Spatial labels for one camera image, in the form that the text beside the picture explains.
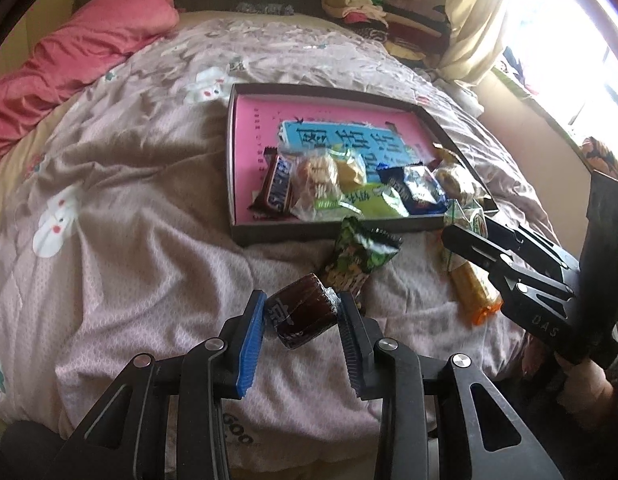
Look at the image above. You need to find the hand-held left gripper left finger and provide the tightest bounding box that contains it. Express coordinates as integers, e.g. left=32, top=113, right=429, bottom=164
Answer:
left=54, top=289, right=268, bottom=480

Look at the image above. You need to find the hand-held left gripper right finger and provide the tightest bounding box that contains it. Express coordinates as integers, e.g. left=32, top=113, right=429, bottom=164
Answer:
left=336, top=291, right=565, bottom=480

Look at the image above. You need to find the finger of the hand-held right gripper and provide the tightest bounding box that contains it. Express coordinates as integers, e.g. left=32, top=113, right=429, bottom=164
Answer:
left=482, top=216, right=583, bottom=282
left=441, top=224, right=576, bottom=312

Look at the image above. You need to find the green clear snack packet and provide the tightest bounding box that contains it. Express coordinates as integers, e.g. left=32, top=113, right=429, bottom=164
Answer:
left=441, top=199, right=489, bottom=238

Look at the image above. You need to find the dark brown cake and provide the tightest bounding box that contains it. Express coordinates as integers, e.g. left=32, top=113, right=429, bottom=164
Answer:
left=266, top=272, right=340, bottom=351

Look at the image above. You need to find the blue cookie packet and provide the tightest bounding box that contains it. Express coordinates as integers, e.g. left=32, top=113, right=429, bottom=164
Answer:
left=378, top=164, right=448, bottom=214

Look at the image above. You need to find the grey cardboard tray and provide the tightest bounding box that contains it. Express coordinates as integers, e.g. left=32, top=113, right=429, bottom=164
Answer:
left=226, top=82, right=500, bottom=247

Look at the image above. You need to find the person's right hand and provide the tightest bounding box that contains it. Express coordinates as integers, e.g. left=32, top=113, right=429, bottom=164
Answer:
left=558, top=355, right=615, bottom=411

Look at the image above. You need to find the orange cracker packet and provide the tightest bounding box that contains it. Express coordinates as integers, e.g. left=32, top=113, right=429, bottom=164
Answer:
left=441, top=252, right=505, bottom=327

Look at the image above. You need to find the round cracker packet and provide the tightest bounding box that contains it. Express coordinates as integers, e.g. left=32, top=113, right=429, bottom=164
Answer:
left=430, top=147, right=478, bottom=199

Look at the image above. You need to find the dark green candy packet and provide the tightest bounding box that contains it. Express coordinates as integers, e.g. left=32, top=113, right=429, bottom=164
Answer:
left=323, top=215, right=405, bottom=306

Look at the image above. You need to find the light green snack packet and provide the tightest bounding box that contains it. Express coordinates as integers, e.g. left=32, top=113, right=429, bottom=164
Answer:
left=314, top=184, right=407, bottom=219

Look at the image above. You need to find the small yellow cake packet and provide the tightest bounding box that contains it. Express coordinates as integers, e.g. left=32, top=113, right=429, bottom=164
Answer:
left=336, top=157, right=368, bottom=189

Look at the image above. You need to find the floral duvet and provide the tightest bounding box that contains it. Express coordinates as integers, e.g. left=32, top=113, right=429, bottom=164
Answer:
left=0, top=10, right=565, bottom=461

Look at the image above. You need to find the brown chocolate bar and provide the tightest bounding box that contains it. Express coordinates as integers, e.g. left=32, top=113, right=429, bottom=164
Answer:
left=249, top=152, right=296, bottom=218

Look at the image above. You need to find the clear wrapped pastry packet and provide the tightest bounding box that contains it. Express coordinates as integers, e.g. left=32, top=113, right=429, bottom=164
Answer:
left=291, top=152, right=342, bottom=221

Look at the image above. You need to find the window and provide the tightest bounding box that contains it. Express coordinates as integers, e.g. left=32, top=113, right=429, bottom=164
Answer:
left=504, top=0, right=618, bottom=136

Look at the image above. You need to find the cream curtain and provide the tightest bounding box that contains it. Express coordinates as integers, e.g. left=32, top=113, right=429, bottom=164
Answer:
left=439, top=0, right=521, bottom=83

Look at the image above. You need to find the pile of folded clothes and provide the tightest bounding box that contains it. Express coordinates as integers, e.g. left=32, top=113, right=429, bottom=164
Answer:
left=321, top=0, right=455, bottom=68

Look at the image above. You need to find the cream bed sheet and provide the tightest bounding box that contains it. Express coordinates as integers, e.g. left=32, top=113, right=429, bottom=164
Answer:
left=0, top=7, right=340, bottom=196

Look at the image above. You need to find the dark patterned cloth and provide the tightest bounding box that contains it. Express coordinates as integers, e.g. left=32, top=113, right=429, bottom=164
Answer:
left=234, top=1, right=296, bottom=17

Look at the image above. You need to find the pink pillow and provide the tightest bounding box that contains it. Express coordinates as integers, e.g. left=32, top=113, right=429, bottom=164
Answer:
left=0, top=0, right=181, bottom=171

